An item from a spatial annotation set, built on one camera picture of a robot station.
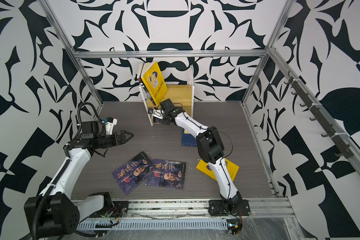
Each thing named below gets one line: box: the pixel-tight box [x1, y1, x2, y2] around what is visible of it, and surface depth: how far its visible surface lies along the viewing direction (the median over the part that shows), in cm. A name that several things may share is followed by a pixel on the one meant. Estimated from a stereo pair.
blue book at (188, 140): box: [181, 128, 198, 147], surface depth 98 cm
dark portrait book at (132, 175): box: [111, 151, 156, 196], surface depth 85 cm
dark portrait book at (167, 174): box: [145, 158, 187, 190], surface depth 85 cm
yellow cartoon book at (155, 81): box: [141, 61, 168, 106], surface depth 85 cm
